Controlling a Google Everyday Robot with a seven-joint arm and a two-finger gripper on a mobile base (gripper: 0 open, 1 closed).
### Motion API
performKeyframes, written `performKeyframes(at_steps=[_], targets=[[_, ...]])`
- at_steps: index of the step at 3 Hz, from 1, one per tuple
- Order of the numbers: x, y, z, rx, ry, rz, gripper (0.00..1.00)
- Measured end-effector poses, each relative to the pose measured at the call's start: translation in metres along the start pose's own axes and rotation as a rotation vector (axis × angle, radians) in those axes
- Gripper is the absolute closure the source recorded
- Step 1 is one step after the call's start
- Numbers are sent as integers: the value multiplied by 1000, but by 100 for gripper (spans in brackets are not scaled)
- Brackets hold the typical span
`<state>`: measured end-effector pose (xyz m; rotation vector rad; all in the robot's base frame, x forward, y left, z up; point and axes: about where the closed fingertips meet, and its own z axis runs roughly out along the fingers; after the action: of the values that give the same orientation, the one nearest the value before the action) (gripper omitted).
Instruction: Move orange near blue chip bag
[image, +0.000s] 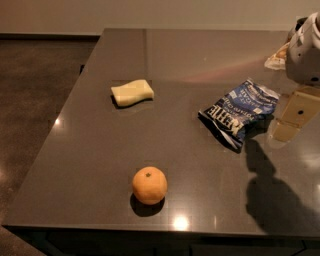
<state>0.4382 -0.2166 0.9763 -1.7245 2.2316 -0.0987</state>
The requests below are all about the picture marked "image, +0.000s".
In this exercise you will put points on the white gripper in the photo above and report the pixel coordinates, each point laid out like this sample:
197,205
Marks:
304,56

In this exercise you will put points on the orange fruit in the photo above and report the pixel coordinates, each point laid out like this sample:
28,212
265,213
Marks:
149,185

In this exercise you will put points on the blue chip bag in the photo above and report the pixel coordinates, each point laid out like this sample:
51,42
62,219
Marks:
231,117

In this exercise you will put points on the yellow sponge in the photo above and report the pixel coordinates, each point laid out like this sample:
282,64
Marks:
132,93

